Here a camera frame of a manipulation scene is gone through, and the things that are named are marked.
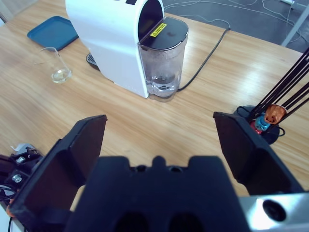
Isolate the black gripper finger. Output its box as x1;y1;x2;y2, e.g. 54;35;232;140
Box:
213;111;305;197
8;115;108;232

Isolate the orange coffee capsule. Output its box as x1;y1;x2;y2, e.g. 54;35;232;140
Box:
264;103;287;125

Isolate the clear drinking glass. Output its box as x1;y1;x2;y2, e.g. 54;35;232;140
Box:
35;46;73;85

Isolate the red coffee capsule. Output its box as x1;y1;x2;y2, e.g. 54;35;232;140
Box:
250;120;263;136

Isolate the blue coffee capsule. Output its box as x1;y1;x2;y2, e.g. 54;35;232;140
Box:
255;115;270;132

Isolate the white capsule coffee machine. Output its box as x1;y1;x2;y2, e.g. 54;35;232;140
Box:
65;0;189;103

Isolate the black capsule stand with rods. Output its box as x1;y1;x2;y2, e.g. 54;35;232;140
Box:
233;47;309;145

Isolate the white paper tag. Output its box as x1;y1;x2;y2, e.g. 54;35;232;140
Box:
10;143;32;153

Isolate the teal plastic tray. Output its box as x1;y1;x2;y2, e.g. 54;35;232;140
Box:
27;16;79;52

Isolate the white table leg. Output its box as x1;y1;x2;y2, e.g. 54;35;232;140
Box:
281;0;309;48

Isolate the black clamp bracket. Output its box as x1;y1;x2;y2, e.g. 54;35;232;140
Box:
0;146;44;206

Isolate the black machine power cable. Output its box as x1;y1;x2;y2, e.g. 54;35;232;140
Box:
177;28;231;92

